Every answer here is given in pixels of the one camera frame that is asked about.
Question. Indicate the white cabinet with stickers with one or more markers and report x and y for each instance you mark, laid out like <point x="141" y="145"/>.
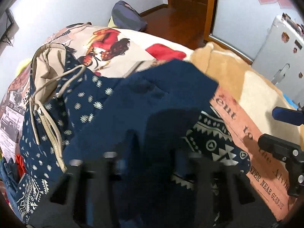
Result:
<point x="280" y="59"/>

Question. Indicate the blue denim jeans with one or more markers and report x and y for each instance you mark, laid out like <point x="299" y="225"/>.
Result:
<point x="10" y="177"/>

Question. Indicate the wall mounted dark monitor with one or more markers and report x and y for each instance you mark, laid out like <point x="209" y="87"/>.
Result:
<point x="9" y="27"/>

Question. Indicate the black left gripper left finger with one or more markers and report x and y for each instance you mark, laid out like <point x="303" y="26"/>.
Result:
<point x="84" y="195"/>

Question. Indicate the grey blue bag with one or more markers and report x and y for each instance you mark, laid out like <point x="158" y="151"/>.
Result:
<point x="125" y="17"/>

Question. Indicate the navy patterned hooded garment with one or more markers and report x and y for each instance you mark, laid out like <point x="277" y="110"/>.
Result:
<point x="75" y="114"/>

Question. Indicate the white sliding wardrobe door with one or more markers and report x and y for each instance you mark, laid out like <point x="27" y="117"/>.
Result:
<point x="244" y="24"/>

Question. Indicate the beige fleece blanket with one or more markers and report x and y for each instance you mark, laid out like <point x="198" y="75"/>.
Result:
<point x="255" y="94"/>

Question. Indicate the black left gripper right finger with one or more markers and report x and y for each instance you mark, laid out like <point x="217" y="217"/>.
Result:
<point x="218" y="196"/>

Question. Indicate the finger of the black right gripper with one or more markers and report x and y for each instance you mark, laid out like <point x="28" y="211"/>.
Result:
<point x="290" y="154"/>
<point x="294" y="117"/>

